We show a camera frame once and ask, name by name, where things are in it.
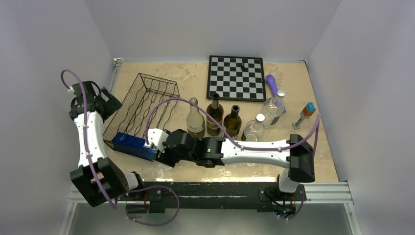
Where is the blue square bottle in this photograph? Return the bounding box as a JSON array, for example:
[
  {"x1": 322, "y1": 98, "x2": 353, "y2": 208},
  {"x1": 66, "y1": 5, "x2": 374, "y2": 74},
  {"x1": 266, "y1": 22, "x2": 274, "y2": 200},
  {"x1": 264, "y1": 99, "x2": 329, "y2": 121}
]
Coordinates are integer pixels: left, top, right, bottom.
[{"x1": 112, "y1": 132, "x2": 157, "y2": 161}]

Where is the black wire wine rack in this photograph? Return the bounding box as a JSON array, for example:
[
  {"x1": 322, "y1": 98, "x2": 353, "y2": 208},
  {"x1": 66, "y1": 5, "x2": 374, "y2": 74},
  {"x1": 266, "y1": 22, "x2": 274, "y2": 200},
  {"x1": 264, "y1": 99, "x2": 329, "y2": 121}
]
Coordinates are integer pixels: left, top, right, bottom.
[{"x1": 103, "y1": 73, "x2": 180, "y2": 149}]

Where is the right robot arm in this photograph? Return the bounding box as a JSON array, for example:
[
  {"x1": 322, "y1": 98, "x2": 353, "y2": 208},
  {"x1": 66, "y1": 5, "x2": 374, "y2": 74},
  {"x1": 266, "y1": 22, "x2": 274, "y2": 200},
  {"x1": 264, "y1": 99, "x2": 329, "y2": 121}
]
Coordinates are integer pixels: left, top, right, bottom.
[{"x1": 147, "y1": 129, "x2": 315, "y2": 199}]

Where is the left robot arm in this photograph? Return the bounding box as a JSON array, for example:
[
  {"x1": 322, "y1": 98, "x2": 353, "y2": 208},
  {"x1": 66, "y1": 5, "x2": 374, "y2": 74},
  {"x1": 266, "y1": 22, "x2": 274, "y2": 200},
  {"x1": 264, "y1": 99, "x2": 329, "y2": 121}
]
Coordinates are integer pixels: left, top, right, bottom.
[{"x1": 69, "y1": 81, "x2": 146, "y2": 207}]

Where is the clear empty wine bottle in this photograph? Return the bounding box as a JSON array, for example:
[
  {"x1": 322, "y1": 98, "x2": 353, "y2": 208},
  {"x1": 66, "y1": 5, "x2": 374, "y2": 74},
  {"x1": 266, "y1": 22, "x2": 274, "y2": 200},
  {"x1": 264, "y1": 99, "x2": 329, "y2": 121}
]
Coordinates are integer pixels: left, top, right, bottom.
[{"x1": 186, "y1": 105, "x2": 205, "y2": 139}]

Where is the green bottle grey neck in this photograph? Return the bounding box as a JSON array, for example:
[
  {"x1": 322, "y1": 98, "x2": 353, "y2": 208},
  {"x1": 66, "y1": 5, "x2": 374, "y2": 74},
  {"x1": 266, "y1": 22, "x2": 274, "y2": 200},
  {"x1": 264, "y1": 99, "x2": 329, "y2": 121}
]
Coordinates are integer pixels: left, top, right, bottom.
[{"x1": 206, "y1": 93, "x2": 224, "y2": 136}]

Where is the clear bottle near silver cap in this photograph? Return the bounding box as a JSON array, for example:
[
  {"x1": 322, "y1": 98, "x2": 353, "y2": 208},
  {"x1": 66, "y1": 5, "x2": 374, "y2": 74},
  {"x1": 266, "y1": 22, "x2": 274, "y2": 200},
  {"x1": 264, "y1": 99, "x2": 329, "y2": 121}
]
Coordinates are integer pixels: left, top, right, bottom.
[{"x1": 241, "y1": 114, "x2": 265, "y2": 142}]

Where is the clear bottle silver cap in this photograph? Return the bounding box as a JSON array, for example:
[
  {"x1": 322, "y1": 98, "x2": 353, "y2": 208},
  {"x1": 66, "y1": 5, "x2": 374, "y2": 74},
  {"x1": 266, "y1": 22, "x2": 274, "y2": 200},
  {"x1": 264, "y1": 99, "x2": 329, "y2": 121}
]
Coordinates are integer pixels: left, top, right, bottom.
[
  {"x1": 241, "y1": 114, "x2": 265, "y2": 142},
  {"x1": 261, "y1": 90, "x2": 285, "y2": 128}
]

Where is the clear bottle far silver cap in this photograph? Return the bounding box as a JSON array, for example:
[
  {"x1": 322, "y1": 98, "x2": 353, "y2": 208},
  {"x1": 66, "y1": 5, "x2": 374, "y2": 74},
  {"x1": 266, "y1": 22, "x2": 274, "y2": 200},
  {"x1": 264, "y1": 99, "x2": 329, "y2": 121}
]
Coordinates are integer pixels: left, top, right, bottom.
[{"x1": 261, "y1": 90, "x2": 285, "y2": 128}]

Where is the black white chessboard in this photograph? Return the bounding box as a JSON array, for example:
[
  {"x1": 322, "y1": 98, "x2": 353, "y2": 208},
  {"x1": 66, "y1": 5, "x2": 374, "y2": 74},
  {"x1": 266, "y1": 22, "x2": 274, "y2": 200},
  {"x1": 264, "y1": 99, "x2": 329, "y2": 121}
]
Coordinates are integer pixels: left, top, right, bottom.
[{"x1": 206, "y1": 55, "x2": 266, "y2": 102}]

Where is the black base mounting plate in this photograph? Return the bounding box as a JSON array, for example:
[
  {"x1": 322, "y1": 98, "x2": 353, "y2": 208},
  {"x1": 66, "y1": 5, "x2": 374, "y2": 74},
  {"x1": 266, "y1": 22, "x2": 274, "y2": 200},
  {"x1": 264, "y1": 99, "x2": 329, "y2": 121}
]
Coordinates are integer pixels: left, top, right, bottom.
[{"x1": 120, "y1": 182, "x2": 307, "y2": 215}]

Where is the purple flashlight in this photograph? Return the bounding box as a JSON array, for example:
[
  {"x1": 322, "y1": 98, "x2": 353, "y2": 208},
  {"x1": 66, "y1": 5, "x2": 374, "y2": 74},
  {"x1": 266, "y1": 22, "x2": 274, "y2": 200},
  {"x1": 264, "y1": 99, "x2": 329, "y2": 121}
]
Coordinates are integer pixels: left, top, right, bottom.
[{"x1": 263, "y1": 74, "x2": 285, "y2": 117}]

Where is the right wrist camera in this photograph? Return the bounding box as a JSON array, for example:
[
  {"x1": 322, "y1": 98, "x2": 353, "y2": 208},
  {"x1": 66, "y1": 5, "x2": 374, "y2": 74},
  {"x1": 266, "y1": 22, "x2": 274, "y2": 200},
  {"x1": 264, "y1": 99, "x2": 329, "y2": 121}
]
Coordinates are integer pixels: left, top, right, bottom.
[{"x1": 144, "y1": 128, "x2": 169, "y2": 153}]

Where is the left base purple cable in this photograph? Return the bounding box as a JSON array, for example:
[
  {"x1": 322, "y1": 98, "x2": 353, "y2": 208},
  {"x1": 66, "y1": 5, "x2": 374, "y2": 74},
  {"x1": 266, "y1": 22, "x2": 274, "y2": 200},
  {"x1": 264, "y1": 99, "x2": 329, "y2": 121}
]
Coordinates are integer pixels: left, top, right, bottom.
[{"x1": 124, "y1": 185, "x2": 181, "y2": 228}]

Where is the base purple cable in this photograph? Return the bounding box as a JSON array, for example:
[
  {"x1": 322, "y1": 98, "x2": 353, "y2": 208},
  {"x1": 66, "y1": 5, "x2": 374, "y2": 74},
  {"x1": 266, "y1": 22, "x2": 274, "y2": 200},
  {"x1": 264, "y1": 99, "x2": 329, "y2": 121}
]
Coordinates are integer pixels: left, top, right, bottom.
[
  {"x1": 124, "y1": 185, "x2": 181, "y2": 228},
  {"x1": 276, "y1": 185, "x2": 308, "y2": 222}
]

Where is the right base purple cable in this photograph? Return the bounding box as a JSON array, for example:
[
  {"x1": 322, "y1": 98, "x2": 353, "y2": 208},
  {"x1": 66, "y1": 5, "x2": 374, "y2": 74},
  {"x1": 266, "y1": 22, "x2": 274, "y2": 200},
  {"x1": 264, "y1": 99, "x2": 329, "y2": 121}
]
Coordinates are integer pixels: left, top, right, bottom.
[{"x1": 276, "y1": 185, "x2": 308, "y2": 222}]

